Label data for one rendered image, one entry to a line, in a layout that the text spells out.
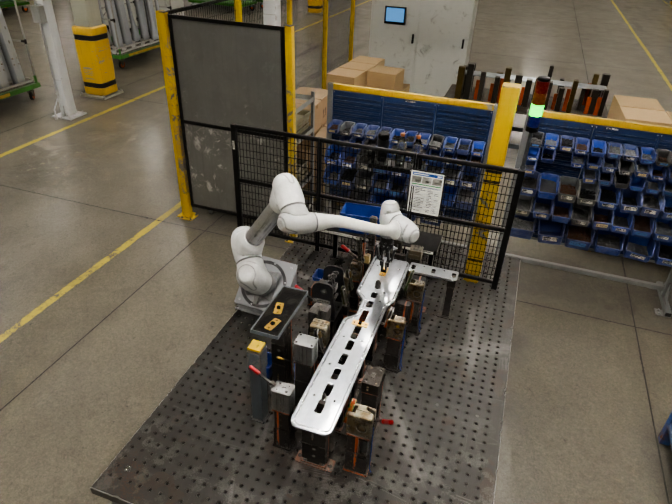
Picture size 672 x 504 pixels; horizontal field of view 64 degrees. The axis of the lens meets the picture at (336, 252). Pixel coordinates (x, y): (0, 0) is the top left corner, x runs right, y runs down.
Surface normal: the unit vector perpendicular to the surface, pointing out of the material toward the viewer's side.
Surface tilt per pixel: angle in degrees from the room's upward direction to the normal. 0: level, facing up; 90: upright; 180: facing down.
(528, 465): 0
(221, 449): 0
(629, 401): 0
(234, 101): 92
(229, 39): 89
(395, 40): 90
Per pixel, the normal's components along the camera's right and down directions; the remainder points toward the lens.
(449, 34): -0.33, 0.50
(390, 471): 0.04, -0.84
